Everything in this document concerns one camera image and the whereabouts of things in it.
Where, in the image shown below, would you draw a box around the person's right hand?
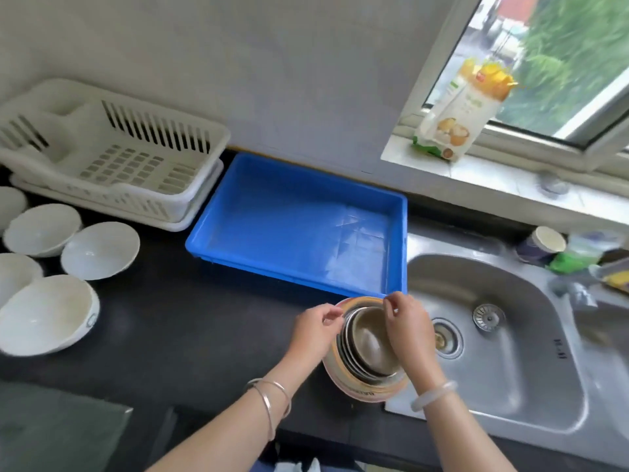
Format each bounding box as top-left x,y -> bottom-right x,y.
383,291 -> 436,383

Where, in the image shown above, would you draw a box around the person's left hand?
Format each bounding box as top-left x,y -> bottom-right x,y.
287,304 -> 345,370

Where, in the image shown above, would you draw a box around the stack of steel bowls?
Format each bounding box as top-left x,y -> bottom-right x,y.
338,306 -> 407,385

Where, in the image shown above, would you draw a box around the orange rimmed bowl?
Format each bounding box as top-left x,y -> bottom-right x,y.
322,297 -> 410,404

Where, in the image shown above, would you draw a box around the person's left forearm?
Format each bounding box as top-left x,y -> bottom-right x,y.
145,359 -> 320,472

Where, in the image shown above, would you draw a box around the person's right forearm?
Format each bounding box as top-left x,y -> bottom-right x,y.
407,373 -> 518,472

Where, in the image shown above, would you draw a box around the blue plastic tray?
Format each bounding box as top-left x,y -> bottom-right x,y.
185,152 -> 409,299

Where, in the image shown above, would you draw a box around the steel sink strainer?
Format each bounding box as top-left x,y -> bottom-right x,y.
472,304 -> 507,333

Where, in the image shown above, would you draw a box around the white jade bangle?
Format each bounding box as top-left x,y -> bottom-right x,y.
410,380 -> 459,414

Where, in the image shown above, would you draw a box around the silver wrist bangles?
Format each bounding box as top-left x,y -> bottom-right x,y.
246,378 -> 293,442

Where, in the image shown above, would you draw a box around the stainless steel sink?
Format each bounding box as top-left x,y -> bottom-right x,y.
384,231 -> 629,467

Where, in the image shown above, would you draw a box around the person's blue clothing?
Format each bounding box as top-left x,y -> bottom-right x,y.
256,454 -> 368,472

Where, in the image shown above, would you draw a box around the dark paper cup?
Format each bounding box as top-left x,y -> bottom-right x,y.
514,226 -> 567,265

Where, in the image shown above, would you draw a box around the chrome faucet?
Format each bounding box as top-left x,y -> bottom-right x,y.
549,276 -> 599,311

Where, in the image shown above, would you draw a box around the green dish soap bottle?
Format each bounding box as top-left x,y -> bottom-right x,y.
548,231 -> 626,276

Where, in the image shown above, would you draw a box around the small metal lid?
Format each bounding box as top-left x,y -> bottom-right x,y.
537,172 -> 571,198

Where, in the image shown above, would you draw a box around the white and yellow food bag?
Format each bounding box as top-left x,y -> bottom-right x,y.
411,57 -> 518,163

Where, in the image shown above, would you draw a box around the yellow sponge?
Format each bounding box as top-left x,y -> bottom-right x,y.
600,269 -> 629,294

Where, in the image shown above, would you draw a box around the white ceramic bowl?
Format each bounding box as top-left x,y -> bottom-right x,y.
60,221 -> 141,282
0,253 -> 44,308
3,204 -> 83,258
0,187 -> 28,232

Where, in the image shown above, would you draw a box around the white plastic dish rack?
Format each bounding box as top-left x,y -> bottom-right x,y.
0,78 -> 232,224

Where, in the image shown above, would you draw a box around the white bowl with rim mark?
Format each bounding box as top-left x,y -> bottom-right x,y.
0,274 -> 101,358

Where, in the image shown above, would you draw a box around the grey-green cloth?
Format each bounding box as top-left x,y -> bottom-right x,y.
0,382 -> 134,472

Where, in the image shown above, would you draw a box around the white window frame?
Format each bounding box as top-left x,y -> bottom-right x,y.
399,0 -> 629,173

